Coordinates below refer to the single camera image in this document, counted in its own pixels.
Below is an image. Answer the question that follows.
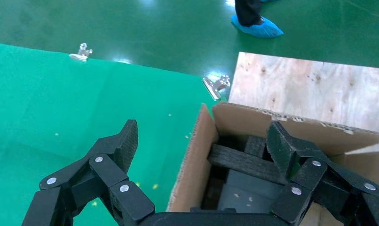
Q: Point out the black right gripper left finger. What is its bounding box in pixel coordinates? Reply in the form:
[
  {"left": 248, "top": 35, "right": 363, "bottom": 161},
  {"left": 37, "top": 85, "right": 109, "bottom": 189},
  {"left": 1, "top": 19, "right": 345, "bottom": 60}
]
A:
[{"left": 21, "top": 119, "right": 156, "bottom": 226}]

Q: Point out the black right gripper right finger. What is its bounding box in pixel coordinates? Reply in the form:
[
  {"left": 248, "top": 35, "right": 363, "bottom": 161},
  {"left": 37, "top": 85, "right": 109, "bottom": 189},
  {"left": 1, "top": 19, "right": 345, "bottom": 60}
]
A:
[{"left": 266, "top": 121, "right": 379, "bottom": 226}]

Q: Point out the grey block inside carton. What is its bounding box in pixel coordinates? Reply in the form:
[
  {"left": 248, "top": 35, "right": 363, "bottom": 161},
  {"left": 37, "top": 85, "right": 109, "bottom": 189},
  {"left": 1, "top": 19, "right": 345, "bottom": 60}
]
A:
[{"left": 217, "top": 169, "right": 284, "bottom": 215}]

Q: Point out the large open brown carton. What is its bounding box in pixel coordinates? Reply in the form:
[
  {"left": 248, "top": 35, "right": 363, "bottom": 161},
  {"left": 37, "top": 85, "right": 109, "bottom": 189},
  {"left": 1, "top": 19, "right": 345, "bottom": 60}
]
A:
[{"left": 166, "top": 102, "right": 379, "bottom": 226}]

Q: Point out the black foam insert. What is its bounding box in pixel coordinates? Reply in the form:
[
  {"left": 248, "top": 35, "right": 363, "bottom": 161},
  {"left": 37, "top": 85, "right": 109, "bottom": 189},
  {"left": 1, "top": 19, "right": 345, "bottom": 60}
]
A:
[{"left": 206, "top": 135, "right": 291, "bottom": 188}]

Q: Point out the plywood board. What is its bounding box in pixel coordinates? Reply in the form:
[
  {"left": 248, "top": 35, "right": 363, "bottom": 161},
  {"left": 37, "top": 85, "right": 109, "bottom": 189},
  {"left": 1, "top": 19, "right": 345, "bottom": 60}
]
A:
[{"left": 228, "top": 51, "right": 379, "bottom": 157}]

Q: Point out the large green table cloth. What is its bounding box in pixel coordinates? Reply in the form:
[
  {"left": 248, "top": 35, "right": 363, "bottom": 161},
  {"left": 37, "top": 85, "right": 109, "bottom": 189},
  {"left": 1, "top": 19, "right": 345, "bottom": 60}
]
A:
[{"left": 0, "top": 42, "right": 228, "bottom": 226}]

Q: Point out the silver metal clip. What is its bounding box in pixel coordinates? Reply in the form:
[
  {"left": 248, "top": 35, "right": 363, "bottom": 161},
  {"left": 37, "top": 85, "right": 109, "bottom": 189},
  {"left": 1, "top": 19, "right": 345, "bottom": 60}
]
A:
[
  {"left": 202, "top": 74, "right": 231, "bottom": 101},
  {"left": 69, "top": 42, "right": 93, "bottom": 63}
]

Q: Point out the person in black trousers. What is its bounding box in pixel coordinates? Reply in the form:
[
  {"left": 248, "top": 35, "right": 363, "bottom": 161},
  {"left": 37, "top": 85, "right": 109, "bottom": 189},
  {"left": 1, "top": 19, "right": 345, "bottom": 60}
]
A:
[{"left": 230, "top": 0, "right": 284, "bottom": 39}]

